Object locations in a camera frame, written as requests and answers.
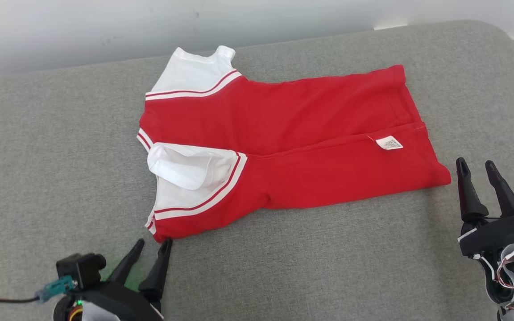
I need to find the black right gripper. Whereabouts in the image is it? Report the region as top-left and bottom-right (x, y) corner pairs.
(456, 157), (514, 257)

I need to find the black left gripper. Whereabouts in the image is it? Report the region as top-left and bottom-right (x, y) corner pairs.
(54, 238), (173, 321)

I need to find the red white sports jersey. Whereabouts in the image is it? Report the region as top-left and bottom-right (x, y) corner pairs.
(137, 45), (452, 243)

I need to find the grey fabric sofa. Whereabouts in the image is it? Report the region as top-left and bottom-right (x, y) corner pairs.
(0, 20), (514, 321)

